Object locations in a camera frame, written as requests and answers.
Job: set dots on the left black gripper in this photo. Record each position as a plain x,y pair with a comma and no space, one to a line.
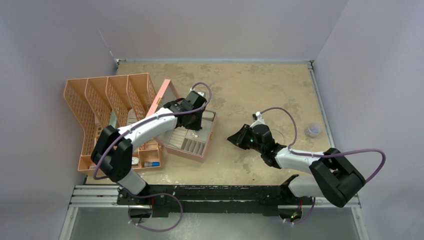
197,126

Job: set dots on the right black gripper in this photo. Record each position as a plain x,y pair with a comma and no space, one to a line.
238,139

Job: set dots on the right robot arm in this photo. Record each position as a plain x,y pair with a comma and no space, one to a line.
333,177

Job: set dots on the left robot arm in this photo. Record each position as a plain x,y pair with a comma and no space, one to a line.
113,151

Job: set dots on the blue capped marker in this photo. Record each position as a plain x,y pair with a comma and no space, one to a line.
148,164

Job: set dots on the small clear plastic cup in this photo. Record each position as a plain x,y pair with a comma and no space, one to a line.
313,130

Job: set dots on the orange plastic organizer rack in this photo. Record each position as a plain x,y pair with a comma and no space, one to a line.
98,102

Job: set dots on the grey oval bracelet pillow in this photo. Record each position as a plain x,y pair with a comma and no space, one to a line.
208,115

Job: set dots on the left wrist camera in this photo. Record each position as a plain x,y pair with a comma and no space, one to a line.
196,97

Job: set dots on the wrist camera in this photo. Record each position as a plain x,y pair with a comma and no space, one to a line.
257,117
196,97

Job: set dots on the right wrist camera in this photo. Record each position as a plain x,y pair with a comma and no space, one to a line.
257,117

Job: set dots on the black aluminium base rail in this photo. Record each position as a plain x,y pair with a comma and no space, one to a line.
267,200

